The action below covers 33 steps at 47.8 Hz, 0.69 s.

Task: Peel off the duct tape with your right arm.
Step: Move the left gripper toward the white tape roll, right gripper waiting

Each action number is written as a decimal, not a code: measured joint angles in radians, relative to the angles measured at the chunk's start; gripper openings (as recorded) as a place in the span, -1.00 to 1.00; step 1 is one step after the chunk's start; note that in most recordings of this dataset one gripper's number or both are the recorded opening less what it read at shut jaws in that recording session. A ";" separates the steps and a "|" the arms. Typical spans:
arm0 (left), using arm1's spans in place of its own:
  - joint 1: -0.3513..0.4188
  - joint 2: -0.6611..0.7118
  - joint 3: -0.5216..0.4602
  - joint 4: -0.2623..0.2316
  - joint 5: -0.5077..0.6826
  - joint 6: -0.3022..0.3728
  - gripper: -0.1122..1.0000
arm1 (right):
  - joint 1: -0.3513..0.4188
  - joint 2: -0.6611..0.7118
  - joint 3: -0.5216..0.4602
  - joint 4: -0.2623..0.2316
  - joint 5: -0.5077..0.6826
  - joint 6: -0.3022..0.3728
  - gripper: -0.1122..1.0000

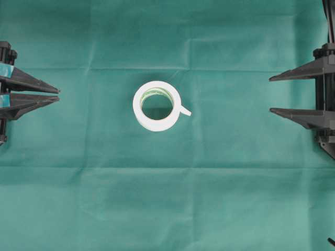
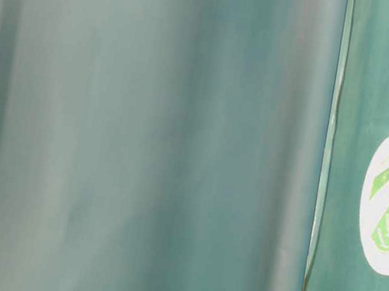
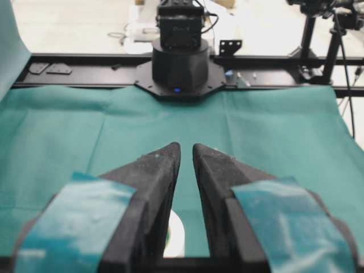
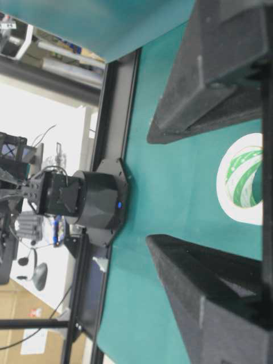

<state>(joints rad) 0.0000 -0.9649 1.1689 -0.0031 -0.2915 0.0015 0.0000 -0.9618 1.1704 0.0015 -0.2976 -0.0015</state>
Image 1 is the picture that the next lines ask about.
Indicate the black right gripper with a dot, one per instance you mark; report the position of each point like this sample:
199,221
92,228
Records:
321,119

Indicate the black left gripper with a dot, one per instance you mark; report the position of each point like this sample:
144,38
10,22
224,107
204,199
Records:
14,105

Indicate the white duct tape roll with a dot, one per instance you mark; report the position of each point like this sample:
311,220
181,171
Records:
158,88

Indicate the green table cloth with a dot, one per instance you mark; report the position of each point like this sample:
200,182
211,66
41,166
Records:
84,174

